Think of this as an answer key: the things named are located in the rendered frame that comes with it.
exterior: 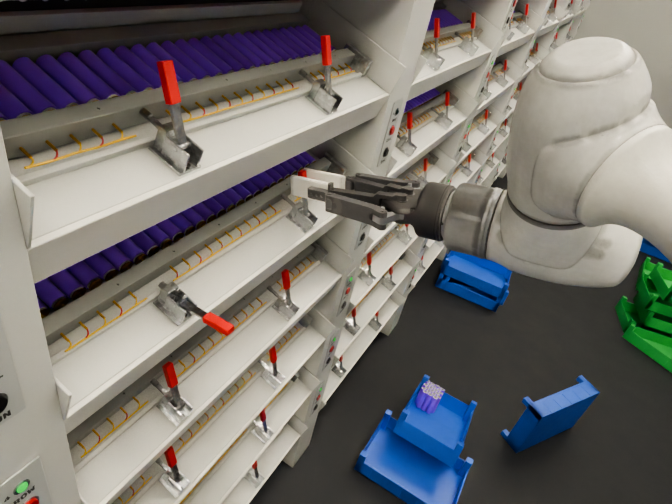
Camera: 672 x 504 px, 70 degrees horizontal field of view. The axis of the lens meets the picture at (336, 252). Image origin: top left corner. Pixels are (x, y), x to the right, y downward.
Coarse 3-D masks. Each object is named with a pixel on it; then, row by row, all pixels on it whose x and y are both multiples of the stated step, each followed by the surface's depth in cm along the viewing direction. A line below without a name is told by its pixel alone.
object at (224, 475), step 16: (304, 368) 119; (288, 384) 120; (304, 384) 122; (272, 400) 114; (288, 400) 117; (304, 400) 119; (272, 416) 112; (288, 416) 114; (256, 432) 108; (272, 432) 107; (240, 448) 104; (256, 448) 106; (224, 464) 100; (240, 464) 102; (208, 480) 97; (224, 480) 98; (192, 496) 93; (208, 496) 95; (224, 496) 96
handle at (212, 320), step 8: (184, 304) 54; (192, 304) 54; (192, 312) 53; (200, 312) 53; (208, 320) 52; (216, 320) 52; (224, 320) 52; (216, 328) 52; (224, 328) 51; (232, 328) 52
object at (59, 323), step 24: (312, 168) 83; (264, 192) 73; (288, 192) 77; (240, 216) 67; (192, 240) 60; (144, 264) 55; (168, 264) 57; (96, 288) 50; (120, 288) 51; (72, 312) 47; (96, 312) 50; (48, 336) 45
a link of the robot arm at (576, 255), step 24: (504, 192) 58; (504, 216) 54; (504, 240) 55; (528, 240) 52; (552, 240) 50; (576, 240) 50; (600, 240) 51; (624, 240) 50; (504, 264) 58; (528, 264) 55; (552, 264) 53; (576, 264) 52; (600, 264) 51; (624, 264) 51
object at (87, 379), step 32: (352, 160) 87; (256, 224) 71; (288, 224) 74; (320, 224) 78; (192, 256) 62; (224, 256) 64; (256, 256) 67; (288, 256) 72; (192, 288) 58; (224, 288) 61; (96, 320) 50; (128, 320) 52; (160, 320) 54; (192, 320) 56; (96, 352) 48; (128, 352) 50; (160, 352) 53; (64, 384) 45; (96, 384) 46; (128, 384) 51; (64, 416) 42
